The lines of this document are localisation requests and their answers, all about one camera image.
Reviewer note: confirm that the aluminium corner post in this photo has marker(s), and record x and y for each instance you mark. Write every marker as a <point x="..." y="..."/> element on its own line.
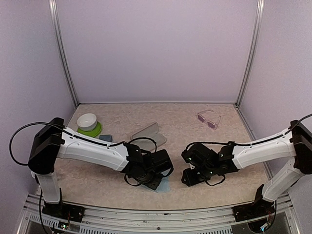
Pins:
<point x="252" y="52"/>
<point x="62" y="53"/>

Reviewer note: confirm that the light blue cloth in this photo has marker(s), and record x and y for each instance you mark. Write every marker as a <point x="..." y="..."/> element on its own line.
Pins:
<point x="164" y="186"/>

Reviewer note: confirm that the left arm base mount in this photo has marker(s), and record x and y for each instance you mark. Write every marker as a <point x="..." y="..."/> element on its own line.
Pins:
<point x="64" y="211"/>

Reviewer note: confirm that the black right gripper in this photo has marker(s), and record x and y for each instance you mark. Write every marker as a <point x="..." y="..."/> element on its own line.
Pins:
<point x="190" y="181"/>

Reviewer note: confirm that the right aluminium corner post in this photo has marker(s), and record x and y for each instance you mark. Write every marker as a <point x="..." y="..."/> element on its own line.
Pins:
<point x="252" y="52"/>

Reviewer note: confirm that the green plate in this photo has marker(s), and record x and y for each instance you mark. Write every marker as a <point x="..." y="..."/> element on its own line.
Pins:
<point x="92" y="133"/>

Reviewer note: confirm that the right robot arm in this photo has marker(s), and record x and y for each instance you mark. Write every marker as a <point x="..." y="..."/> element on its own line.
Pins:
<point x="294" y="143"/>

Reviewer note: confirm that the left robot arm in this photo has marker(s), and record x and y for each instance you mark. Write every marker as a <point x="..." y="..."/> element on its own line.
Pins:
<point x="55" y="140"/>

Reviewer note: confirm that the purple lens pink sunglasses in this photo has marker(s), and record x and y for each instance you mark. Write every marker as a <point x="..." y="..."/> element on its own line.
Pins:
<point x="210" y="118"/>

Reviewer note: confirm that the white bowl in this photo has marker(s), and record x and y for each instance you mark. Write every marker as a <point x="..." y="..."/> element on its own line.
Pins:
<point x="87" y="121"/>

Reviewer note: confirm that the front aluminium rail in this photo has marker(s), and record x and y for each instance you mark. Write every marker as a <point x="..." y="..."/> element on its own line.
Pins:
<point x="102" y="220"/>

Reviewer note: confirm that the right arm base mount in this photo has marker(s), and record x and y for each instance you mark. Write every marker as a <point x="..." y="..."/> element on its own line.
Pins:
<point x="258" y="208"/>

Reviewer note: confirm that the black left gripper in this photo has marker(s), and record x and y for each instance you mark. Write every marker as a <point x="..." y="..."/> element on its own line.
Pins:
<point x="154" y="185"/>

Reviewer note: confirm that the pink glasses case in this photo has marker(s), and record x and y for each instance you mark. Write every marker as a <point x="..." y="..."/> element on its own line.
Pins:
<point x="150" y="131"/>

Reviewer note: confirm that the grey-blue glasses case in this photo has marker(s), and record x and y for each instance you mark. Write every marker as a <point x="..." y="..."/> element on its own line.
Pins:
<point x="106" y="137"/>

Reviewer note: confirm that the left aluminium corner post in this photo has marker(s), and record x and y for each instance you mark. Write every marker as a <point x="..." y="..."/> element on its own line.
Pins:
<point x="62" y="53"/>

